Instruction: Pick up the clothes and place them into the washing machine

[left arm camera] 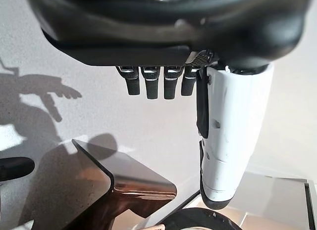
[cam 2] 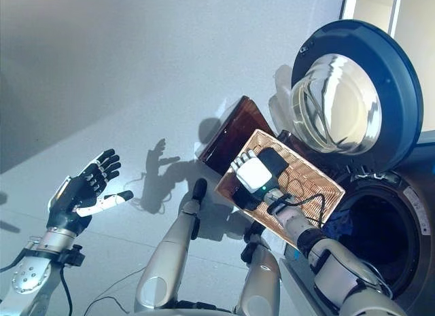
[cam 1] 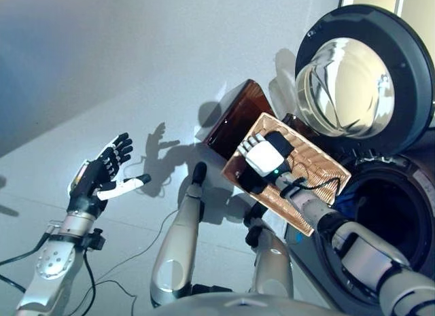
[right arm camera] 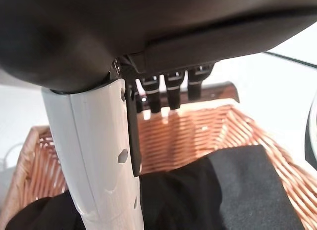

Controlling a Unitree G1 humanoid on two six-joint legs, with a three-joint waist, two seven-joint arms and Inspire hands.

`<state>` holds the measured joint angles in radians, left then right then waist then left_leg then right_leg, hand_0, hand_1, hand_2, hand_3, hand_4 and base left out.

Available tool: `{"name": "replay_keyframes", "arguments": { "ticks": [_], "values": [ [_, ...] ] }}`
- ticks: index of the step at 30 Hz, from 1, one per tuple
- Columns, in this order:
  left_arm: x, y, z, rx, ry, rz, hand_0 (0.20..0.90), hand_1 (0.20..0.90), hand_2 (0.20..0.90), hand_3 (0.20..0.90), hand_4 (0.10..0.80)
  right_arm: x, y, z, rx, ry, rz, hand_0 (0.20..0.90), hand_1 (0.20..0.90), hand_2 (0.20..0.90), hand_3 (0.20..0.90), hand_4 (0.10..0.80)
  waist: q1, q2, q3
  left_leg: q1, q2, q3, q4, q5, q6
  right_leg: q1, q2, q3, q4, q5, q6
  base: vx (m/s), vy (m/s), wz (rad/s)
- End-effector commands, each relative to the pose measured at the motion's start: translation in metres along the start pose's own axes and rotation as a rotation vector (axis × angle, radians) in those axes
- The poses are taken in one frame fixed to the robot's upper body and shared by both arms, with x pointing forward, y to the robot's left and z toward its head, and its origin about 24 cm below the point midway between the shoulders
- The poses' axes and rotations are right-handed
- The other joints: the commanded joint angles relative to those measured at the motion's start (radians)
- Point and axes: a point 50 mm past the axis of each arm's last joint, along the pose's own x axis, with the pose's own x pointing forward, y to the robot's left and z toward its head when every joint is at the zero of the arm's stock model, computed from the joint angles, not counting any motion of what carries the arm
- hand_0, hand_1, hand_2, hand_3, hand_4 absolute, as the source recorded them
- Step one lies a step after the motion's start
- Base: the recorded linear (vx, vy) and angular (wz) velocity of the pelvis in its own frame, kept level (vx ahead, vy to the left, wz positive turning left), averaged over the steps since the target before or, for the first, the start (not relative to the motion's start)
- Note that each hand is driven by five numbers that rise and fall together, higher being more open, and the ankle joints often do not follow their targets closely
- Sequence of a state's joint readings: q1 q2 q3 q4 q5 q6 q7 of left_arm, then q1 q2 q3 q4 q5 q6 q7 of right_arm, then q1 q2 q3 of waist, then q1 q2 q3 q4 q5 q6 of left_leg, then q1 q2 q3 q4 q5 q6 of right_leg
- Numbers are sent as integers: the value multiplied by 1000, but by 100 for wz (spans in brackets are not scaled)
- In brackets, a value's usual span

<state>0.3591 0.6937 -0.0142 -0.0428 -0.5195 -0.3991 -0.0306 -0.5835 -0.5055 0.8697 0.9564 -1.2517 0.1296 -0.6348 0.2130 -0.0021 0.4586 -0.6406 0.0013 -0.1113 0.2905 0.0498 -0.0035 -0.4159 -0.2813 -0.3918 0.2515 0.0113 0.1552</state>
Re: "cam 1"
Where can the blue garment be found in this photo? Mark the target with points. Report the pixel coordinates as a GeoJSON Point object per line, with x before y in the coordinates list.
{"type": "Point", "coordinates": [344, 200]}

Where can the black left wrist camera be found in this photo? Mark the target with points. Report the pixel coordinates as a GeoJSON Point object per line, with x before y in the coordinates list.
{"type": "Point", "coordinates": [96, 240]}

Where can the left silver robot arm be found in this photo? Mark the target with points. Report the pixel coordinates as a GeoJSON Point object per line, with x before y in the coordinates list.
{"type": "Point", "coordinates": [54, 261]}

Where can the large black garment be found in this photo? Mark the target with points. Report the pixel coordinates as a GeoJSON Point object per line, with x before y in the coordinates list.
{"type": "Point", "coordinates": [280, 142]}

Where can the right silver robot leg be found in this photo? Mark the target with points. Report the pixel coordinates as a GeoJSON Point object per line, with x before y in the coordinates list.
{"type": "Point", "coordinates": [272, 265]}

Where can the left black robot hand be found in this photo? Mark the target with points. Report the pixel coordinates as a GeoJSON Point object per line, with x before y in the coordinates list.
{"type": "Point", "coordinates": [86, 187]}

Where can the grey robot torso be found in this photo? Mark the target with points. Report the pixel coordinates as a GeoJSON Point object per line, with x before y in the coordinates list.
{"type": "Point", "coordinates": [244, 304]}

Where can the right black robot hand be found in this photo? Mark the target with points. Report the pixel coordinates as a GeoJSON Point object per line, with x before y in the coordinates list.
{"type": "Point", "coordinates": [265, 156]}

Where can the round glass washer door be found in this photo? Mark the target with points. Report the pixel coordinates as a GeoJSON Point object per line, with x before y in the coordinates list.
{"type": "Point", "coordinates": [357, 85]}

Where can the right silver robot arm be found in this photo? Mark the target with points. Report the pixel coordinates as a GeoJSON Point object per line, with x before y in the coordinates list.
{"type": "Point", "coordinates": [357, 248]}

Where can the rectangular wicker basket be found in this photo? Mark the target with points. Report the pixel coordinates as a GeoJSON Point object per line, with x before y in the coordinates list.
{"type": "Point", "coordinates": [319, 166]}

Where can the grey front-load washing machine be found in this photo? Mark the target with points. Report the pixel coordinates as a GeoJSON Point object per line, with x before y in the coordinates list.
{"type": "Point", "coordinates": [397, 207]}

